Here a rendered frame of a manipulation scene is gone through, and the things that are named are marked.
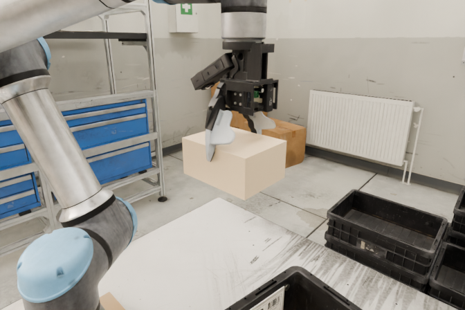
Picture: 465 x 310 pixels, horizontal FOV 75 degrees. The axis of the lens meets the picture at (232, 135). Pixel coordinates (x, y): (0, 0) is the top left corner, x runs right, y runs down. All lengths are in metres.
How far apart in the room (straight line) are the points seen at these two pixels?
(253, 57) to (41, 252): 0.49
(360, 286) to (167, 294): 0.49
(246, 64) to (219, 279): 0.58
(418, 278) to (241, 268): 0.72
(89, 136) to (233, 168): 1.78
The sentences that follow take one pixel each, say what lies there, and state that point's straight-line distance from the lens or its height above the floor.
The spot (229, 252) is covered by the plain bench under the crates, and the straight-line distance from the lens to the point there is 0.96.
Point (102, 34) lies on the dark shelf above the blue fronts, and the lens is 2.21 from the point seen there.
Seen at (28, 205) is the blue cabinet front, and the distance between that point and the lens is 2.24.
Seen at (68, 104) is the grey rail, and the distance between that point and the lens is 2.12.
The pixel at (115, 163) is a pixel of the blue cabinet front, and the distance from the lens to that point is 2.36.
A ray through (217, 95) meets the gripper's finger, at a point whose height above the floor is 1.21.
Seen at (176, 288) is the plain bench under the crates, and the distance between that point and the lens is 0.87.
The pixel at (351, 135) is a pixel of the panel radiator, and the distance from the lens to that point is 3.32.
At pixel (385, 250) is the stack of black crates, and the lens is 1.37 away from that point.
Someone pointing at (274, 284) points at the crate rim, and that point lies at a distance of 0.54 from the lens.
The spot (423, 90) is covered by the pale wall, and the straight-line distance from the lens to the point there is 3.19.
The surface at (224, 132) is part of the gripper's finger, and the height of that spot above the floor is 1.15.
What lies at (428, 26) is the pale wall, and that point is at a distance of 3.17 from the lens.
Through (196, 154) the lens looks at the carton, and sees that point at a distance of 0.57.
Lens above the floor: 1.30
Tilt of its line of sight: 18 degrees down
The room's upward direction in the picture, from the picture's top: straight up
